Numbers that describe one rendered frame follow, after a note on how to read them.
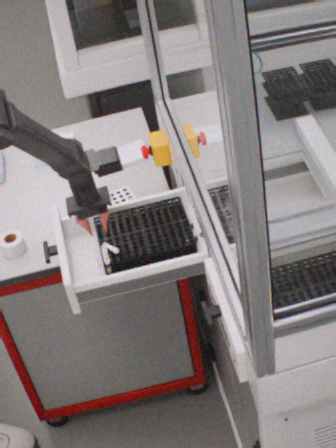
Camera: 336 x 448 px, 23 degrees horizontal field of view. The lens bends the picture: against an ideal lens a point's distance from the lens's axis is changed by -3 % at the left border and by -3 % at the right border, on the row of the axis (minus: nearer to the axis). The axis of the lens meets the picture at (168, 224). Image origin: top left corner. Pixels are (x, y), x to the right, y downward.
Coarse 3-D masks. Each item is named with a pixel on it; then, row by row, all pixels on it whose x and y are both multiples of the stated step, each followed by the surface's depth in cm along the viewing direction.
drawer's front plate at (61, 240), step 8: (56, 208) 212; (56, 216) 209; (56, 224) 207; (56, 232) 205; (64, 232) 216; (56, 240) 203; (64, 240) 206; (64, 248) 201; (64, 256) 199; (64, 264) 197; (64, 272) 195; (72, 272) 206; (64, 280) 193; (72, 280) 199; (72, 288) 193; (72, 296) 195; (72, 304) 196; (80, 312) 199
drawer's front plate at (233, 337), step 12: (216, 276) 187; (216, 288) 185; (216, 300) 186; (228, 312) 179; (228, 324) 176; (228, 336) 179; (228, 348) 185; (240, 348) 171; (240, 360) 172; (240, 372) 175
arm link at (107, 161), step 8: (88, 152) 185; (96, 152) 185; (104, 152) 185; (112, 152) 185; (88, 160) 184; (96, 160) 184; (104, 160) 184; (112, 160) 184; (120, 160) 185; (96, 168) 184; (104, 168) 186; (112, 168) 187; (120, 168) 187; (72, 176) 179; (80, 176) 180; (104, 176) 188
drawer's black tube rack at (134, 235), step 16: (128, 208) 212; (144, 208) 211; (160, 208) 211; (176, 208) 210; (112, 224) 209; (128, 224) 213; (144, 224) 207; (160, 224) 206; (176, 224) 207; (112, 240) 205; (128, 240) 204; (144, 240) 203; (160, 240) 203; (176, 240) 202; (192, 240) 201; (112, 256) 201; (128, 256) 200; (144, 256) 199; (160, 256) 202; (176, 256) 202; (112, 272) 201
